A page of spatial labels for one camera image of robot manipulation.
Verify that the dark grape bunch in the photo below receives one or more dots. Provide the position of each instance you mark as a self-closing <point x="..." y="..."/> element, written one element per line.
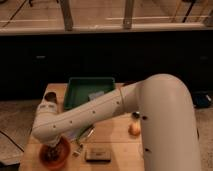
<point x="52" y="154"/>

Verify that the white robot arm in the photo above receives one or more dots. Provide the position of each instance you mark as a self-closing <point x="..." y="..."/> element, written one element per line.
<point x="169" y="131"/>

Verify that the red bowl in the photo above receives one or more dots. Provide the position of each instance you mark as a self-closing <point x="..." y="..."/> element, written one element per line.
<point x="57" y="165"/>

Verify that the green plastic bin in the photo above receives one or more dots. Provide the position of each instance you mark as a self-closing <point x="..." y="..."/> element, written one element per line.
<point x="79" y="89"/>

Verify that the small dark object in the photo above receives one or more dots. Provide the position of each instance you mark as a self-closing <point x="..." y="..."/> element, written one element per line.
<point x="135" y="115"/>

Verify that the metal tongs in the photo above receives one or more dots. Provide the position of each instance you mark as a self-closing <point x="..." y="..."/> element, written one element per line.
<point x="84" y="134"/>

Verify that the dark rectangular sponge block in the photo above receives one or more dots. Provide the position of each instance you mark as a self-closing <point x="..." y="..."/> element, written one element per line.
<point x="98" y="155"/>

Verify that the teal object on floor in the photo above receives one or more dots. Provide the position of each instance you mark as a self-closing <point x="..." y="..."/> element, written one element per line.
<point x="203" y="100"/>

